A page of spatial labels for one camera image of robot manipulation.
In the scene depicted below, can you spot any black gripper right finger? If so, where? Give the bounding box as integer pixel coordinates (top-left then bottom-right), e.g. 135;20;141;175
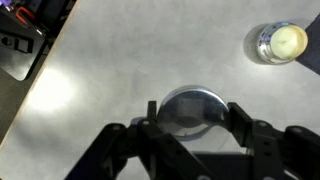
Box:
227;101;320;180

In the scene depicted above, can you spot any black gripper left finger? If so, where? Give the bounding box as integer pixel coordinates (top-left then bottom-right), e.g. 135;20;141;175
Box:
64;100;214;180

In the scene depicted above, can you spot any silver round container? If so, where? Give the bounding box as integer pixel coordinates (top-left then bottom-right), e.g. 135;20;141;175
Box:
257;21;309;66

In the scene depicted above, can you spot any blue-grey cloth mat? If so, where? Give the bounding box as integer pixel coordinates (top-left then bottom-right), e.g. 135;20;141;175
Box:
295;12;320;76

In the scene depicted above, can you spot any black tool case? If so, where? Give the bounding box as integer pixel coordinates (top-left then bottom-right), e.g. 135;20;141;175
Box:
0;0;78;82

